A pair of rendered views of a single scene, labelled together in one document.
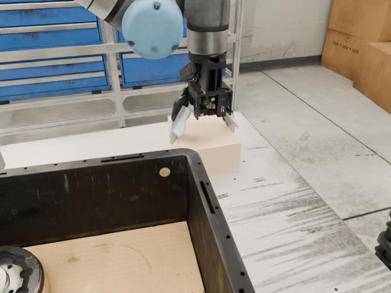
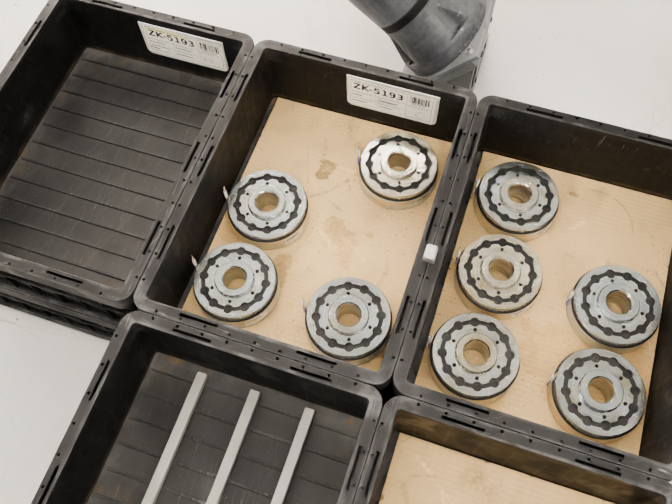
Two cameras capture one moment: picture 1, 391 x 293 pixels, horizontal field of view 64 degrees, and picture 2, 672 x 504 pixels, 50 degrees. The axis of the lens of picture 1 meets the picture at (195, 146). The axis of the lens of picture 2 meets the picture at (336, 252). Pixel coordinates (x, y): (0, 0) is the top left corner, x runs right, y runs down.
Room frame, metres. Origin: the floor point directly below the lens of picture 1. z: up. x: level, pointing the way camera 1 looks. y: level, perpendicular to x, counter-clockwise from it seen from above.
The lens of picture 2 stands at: (-0.34, 0.13, 1.67)
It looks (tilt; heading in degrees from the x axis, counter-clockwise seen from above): 65 degrees down; 34
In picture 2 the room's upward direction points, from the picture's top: 4 degrees counter-clockwise
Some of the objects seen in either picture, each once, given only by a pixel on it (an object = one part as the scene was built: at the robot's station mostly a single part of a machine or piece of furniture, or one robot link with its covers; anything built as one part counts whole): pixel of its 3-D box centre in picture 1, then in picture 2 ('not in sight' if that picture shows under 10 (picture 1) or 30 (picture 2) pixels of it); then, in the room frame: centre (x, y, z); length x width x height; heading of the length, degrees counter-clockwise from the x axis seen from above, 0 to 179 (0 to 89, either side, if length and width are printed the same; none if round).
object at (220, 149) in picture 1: (201, 142); not in sight; (0.61, -0.01, 0.74); 0.16 x 0.12 x 0.07; 17
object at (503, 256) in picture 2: not in sight; (500, 270); (0.06, 0.17, 0.86); 0.05 x 0.05 x 0.01
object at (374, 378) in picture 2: not in sight; (316, 196); (0.01, 0.40, 0.92); 0.40 x 0.30 x 0.02; 12
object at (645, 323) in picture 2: not in sight; (617, 304); (0.09, 0.03, 0.86); 0.10 x 0.10 x 0.01
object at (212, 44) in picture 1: (209, 40); not in sight; (0.59, -0.02, 0.97); 0.08 x 0.08 x 0.05
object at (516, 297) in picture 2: not in sight; (499, 271); (0.06, 0.17, 0.86); 0.10 x 0.10 x 0.01
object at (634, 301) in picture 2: not in sight; (618, 303); (0.09, 0.03, 0.86); 0.05 x 0.05 x 0.01
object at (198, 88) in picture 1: (208, 83); not in sight; (0.58, -0.02, 0.89); 0.09 x 0.08 x 0.12; 17
